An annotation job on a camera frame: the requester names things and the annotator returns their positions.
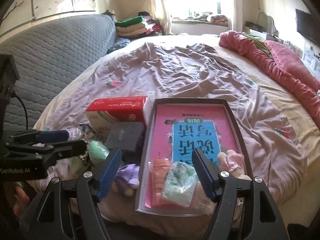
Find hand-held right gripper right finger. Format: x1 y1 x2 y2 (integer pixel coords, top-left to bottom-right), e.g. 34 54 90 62
194 147 289 240

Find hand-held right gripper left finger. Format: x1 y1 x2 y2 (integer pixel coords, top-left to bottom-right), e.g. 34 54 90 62
37 148 122 240

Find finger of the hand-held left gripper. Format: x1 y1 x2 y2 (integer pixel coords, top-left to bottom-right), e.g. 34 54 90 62
5 140 87 167
11 129 69 147

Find plush toy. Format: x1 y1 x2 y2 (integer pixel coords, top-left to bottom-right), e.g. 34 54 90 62
217 149 252 180
111 164 140 197

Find pale green floral tissue packet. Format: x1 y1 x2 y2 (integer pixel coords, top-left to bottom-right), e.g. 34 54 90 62
69 156 85 175

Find blue white tissue packet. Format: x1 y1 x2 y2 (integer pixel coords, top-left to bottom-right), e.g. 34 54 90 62
67 125 94 140

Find white green floral tissue packet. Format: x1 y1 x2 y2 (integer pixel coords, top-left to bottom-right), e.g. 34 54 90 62
162 162 198 207

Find orange tissue packet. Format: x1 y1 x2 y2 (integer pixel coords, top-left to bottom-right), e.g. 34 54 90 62
149 158 173 207

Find brown cardboard tray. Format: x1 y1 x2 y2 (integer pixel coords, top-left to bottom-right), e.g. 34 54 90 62
135 98 248 217

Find person's left hand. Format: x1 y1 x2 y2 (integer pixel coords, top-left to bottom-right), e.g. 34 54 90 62
12 185 31 213

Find leopard print cloth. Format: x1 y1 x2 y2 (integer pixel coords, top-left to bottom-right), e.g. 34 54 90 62
79 140 92 168

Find dark grey box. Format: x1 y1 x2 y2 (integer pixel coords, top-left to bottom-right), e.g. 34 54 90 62
105 122 145 165

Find red tissue box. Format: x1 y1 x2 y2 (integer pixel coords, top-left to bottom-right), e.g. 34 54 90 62
86 96 148 135

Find pink book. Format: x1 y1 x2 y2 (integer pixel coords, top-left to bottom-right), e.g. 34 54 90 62
144 104 240 208

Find grey quilted headboard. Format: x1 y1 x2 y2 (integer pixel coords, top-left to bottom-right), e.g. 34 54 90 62
0 14 117 130

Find mauve bed sheet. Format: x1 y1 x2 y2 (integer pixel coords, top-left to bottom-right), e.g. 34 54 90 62
34 35 320 220

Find blue patterned cloth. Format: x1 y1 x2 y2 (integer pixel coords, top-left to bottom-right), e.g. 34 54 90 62
107 37 130 54

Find stack of folded clothes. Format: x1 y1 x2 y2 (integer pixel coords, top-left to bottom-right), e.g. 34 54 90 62
115 11 165 39

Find red quilt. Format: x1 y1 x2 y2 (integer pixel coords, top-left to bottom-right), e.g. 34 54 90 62
219 30 320 124

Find green patterned cloth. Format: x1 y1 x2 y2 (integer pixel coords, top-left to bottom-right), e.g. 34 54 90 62
241 31 269 53

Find clothes on windowsill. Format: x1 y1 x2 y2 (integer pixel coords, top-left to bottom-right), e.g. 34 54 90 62
186 11 229 25

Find white cabinet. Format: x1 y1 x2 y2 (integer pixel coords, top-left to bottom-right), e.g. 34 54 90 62
301 42 320 70

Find cream curtain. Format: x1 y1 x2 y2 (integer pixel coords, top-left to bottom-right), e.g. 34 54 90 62
152 0 173 34

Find black television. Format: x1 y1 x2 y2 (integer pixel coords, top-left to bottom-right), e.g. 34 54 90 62
295 8 320 44

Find black cable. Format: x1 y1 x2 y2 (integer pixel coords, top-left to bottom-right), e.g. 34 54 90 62
12 92 28 130

